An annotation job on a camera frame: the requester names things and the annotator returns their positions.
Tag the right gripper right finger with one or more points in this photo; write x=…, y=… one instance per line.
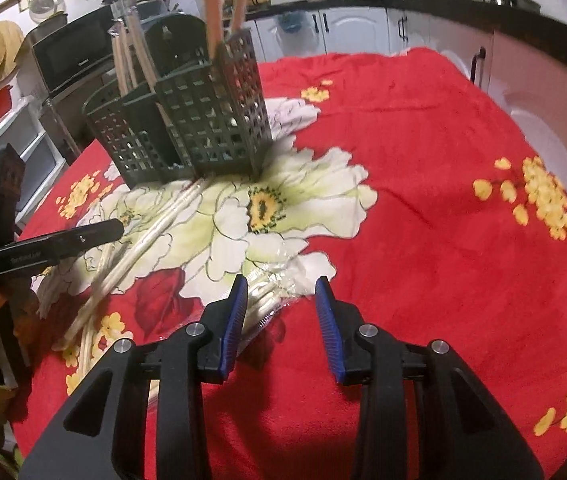
x=424, y=413

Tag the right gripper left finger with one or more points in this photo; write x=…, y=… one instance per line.
x=99, y=432

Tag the dark green utensil caddy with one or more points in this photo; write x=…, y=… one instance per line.
x=204, y=116

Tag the plastic drawer tower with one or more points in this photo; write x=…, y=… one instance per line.
x=22, y=129

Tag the black microwave oven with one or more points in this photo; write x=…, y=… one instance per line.
x=72, y=49

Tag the red floral tablecloth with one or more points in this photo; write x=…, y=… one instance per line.
x=411, y=190

